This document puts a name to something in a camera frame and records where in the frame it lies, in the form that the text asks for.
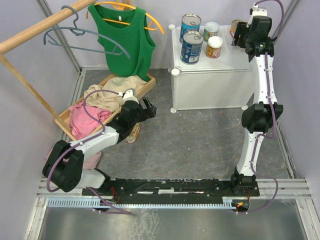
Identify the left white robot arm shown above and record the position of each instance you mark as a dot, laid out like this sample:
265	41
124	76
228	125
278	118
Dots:
64	167

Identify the dark blue tin can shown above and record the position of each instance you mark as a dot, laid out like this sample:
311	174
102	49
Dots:
192	42

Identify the white plastic cube cabinet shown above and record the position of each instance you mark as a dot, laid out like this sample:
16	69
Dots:
228	81

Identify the mauve cloth on floor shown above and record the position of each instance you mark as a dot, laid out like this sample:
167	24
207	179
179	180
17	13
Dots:
92	161

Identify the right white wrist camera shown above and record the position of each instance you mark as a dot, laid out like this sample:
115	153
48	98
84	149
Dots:
257	11

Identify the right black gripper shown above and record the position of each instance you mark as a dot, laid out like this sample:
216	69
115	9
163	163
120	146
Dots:
241	28

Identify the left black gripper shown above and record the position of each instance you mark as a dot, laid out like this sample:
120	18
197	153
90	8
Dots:
148	112

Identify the green tank top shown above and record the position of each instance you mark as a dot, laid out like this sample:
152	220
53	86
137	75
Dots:
140	52

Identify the grey clothes hanger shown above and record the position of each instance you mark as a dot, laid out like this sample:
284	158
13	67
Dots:
82	35

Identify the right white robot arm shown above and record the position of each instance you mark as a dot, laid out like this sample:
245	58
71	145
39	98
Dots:
263	114

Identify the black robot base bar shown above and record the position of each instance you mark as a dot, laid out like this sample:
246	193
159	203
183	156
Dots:
178	191

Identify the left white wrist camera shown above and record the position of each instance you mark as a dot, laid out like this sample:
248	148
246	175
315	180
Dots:
129	95

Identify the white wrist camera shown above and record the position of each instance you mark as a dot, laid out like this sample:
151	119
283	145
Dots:
257	11
129	95

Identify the oval sardine tin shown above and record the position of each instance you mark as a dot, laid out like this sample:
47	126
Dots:
233	26
134	134

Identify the orange clothes hanger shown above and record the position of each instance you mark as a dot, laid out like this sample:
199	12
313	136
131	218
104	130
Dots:
155	22

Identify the pink cloth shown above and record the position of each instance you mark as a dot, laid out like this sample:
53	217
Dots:
81	124

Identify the wooden clothes rack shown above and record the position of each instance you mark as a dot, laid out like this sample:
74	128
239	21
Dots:
46	67

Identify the beige cloth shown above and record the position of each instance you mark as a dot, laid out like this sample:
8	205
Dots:
110	101

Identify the small cup white lid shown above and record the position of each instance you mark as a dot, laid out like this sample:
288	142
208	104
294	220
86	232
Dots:
214	46

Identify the blue soup can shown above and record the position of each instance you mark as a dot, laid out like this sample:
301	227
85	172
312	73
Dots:
189	22

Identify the white slotted cable duct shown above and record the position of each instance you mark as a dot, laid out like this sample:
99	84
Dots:
67	202

